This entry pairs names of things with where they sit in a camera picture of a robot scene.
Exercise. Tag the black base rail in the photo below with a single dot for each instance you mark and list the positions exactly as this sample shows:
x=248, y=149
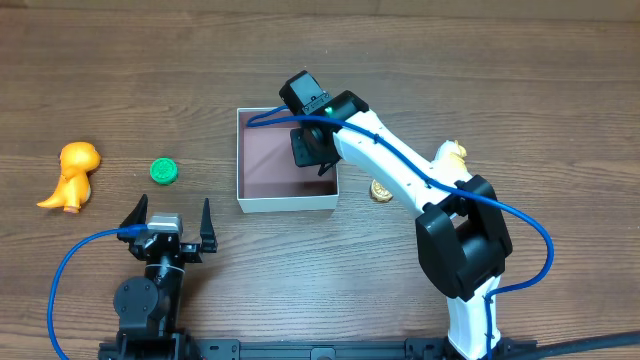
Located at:
x=320, y=350

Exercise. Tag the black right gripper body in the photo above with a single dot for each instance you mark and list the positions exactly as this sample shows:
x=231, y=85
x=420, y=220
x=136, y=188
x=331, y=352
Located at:
x=310, y=151

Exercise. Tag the gold wheel disc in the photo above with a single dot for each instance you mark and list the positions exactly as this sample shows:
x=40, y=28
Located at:
x=378, y=193

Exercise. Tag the green wheel disc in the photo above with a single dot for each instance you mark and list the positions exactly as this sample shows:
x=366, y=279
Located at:
x=164, y=171

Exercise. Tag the white duck plush toy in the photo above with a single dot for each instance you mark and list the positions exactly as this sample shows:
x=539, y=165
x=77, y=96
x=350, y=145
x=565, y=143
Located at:
x=449, y=163

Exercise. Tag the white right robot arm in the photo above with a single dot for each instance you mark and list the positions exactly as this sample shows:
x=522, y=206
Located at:
x=462, y=238

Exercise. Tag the orange dinosaur toy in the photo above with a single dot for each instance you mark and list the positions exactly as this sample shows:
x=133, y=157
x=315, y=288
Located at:
x=77, y=160

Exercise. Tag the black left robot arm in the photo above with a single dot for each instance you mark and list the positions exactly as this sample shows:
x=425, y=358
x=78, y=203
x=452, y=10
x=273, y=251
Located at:
x=148, y=305

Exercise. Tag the white cardboard box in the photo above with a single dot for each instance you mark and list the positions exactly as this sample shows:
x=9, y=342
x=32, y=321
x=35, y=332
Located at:
x=267, y=178

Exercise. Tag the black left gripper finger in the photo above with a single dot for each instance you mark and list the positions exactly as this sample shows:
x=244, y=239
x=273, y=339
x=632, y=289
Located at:
x=138, y=215
x=207, y=233

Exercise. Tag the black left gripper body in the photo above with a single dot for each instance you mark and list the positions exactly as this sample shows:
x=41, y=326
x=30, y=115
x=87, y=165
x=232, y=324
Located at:
x=167, y=251

